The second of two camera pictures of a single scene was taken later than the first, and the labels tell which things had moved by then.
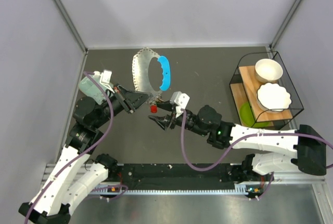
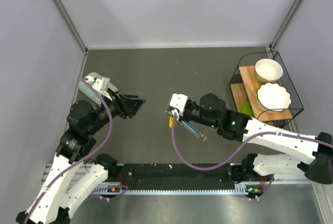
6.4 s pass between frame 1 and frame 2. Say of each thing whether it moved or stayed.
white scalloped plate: stayed
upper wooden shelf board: stayed
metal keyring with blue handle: moved
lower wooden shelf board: stayed
